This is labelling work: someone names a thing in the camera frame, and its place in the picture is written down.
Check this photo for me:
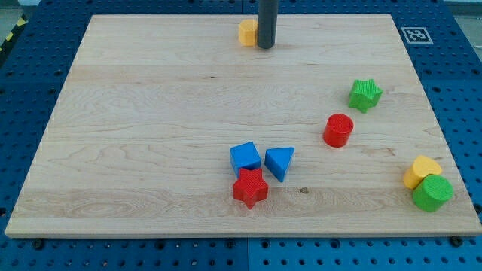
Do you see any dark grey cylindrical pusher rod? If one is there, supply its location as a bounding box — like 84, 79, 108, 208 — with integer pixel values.
258, 0, 279, 49

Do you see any blue triangle block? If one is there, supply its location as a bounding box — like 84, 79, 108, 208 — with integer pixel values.
264, 147, 294, 182

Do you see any red star block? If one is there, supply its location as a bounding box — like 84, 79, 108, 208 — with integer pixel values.
233, 168, 269, 209

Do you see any white fiducial marker tag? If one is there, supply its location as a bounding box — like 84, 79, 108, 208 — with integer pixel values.
401, 26, 433, 44

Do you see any red cylinder block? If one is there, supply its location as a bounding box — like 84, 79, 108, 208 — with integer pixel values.
323, 114, 354, 148

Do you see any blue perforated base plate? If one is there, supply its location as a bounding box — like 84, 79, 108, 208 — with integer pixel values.
1, 0, 481, 270

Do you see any blue cube block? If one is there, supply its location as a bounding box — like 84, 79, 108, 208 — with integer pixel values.
230, 142, 261, 178

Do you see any wooden board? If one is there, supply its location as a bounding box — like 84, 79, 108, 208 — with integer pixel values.
5, 14, 481, 239

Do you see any green cylinder block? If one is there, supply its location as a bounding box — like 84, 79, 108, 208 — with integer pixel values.
412, 175, 454, 212

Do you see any yellow block behind rod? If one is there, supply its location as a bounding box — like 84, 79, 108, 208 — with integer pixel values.
238, 19, 258, 47

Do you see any yellow heart block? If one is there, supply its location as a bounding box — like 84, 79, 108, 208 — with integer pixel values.
402, 155, 443, 190

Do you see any green star block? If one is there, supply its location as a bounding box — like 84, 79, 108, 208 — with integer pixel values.
348, 79, 383, 114

